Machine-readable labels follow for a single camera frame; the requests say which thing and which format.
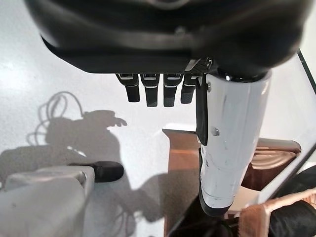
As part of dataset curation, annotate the black left robot foot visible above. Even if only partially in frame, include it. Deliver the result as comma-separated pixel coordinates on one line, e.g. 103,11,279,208
69,160,124,184

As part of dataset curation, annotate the wicker laundry basket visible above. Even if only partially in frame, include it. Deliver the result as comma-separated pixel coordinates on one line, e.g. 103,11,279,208
238,187,316,237

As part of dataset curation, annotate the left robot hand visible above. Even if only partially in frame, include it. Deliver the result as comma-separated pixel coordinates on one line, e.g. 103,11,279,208
23,0,309,218

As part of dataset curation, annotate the black rolled garment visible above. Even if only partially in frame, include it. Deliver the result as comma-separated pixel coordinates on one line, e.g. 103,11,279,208
268,200,316,237

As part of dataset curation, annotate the brown glossy stool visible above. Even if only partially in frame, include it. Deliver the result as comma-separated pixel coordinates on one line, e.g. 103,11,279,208
161,124,302,237

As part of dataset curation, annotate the silver left robot leg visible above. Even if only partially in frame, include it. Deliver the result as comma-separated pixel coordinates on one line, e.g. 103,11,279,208
0,164,96,237

